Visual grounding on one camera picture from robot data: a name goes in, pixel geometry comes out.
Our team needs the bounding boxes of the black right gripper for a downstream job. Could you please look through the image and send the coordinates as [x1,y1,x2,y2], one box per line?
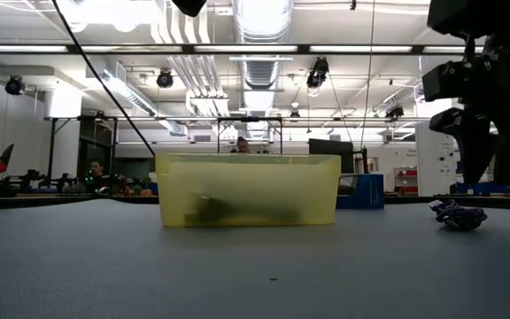
[429,42,510,186]

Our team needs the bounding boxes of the dark braided USB cable bundle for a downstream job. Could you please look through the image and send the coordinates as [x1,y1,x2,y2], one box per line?
[429,198,489,232]

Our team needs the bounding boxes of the yellow translucent plastic bin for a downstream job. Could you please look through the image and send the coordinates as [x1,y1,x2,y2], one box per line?
[155,152,343,228]

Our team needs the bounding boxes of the teal black braided USB cable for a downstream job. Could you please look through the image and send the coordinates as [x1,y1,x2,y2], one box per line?
[183,192,305,225]

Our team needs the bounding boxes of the blue storage crate row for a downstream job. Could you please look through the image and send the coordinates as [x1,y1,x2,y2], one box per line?
[449,182,510,197]

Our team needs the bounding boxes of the black round ceiling fixture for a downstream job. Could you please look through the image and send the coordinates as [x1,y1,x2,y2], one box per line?
[156,69,175,89]
[4,74,27,97]
[385,104,406,120]

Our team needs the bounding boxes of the shelf with red bins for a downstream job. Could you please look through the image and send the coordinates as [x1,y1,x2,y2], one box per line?
[394,167,419,196]

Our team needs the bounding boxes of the blue cardboard box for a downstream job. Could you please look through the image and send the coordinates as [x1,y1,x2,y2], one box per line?
[336,173,385,210]

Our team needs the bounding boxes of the black computer monitor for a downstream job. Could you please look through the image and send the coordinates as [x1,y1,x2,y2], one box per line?
[308,138,355,175]

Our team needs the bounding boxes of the black background robot arms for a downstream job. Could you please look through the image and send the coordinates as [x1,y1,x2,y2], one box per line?
[9,169,77,194]

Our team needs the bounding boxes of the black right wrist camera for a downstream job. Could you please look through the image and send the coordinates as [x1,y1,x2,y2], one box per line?
[421,60,465,104]

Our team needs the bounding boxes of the silver ventilation duct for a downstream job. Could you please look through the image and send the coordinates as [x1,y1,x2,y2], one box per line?
[231,0,295,139]

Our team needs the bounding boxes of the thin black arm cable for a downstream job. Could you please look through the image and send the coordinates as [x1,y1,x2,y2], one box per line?
[50,0,157,158]

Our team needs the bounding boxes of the black background gantry frame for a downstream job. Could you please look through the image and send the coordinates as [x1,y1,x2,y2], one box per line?
[44,114,433,181]

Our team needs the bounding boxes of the small black background frame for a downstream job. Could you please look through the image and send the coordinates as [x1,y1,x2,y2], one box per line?
[216,116,284,155]

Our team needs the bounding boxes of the black overhead camera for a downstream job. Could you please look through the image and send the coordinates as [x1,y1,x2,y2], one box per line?
[306,56,330,89]

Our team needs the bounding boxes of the thin black hanging cable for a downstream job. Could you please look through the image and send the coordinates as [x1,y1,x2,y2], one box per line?
[359,0,376,151]

